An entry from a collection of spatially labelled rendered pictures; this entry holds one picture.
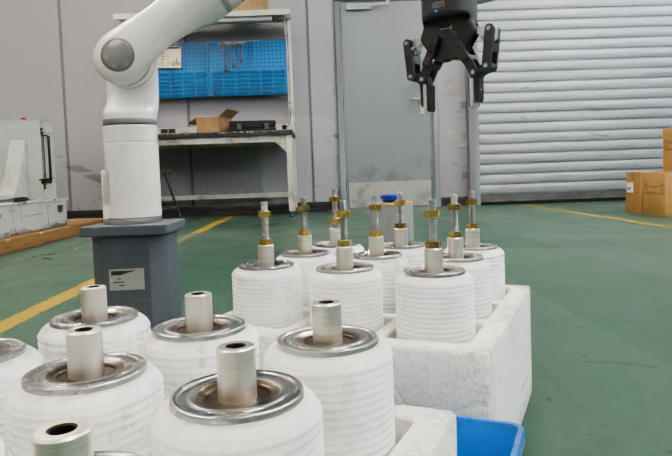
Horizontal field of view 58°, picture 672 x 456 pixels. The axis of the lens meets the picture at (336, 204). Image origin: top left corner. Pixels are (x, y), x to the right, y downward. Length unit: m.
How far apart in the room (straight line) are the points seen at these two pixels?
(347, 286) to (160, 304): 0.44
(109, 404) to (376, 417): 0.18
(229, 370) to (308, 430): 0.05
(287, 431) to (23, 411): 0.16
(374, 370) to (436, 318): 0.29
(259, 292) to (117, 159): 0.41
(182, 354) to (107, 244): 0.62
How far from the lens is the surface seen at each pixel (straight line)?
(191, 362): 0.48
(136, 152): 1.09
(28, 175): 4.50
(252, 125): 5.45
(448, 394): 0.70
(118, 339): 0.56
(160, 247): 1.08
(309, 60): 6.11
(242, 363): 0.35
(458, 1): 0.85
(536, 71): 6.40
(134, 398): 0.41
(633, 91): 6.74
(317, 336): 0.45
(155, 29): 1.09
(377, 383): 0.44
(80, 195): 6.46
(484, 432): 0.67
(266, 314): 0.80
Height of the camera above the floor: 0.38
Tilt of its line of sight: 3 degrees down
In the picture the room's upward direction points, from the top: 2 degrees counter-clockwise
